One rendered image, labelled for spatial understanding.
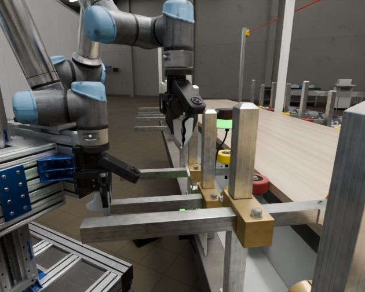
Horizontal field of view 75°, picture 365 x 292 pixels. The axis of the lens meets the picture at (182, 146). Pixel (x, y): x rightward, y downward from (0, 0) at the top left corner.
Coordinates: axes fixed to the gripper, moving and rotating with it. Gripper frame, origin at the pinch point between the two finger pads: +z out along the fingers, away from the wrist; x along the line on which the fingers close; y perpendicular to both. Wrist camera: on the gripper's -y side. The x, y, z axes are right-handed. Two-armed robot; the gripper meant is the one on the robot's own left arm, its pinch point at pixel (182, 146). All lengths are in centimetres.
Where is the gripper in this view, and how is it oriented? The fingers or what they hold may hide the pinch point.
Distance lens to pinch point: 65.5
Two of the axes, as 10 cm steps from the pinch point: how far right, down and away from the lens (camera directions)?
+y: -4.7, -2.4, 8.5
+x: -8.8, 1.3, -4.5
